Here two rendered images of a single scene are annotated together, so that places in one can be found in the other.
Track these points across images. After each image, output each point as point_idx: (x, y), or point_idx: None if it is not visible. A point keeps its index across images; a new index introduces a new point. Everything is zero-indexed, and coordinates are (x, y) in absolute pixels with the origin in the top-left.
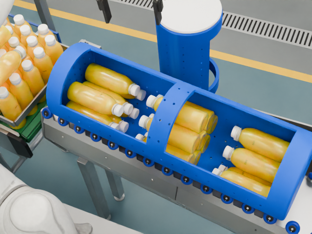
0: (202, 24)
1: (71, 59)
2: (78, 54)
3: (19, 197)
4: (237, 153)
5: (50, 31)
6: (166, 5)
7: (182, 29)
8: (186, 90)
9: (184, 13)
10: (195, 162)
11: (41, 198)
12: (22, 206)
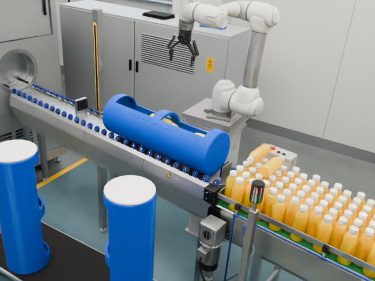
0: (125, 177)
1: (214, 130)
2: (210, 131)
3: (229, 83)
4: None
5: (234, 184)
6: (145, 193)
7: (140, 177)
8: (157, 114)
9: (134, 185)
10: None
11: (221, 82)
12: (227, 81)
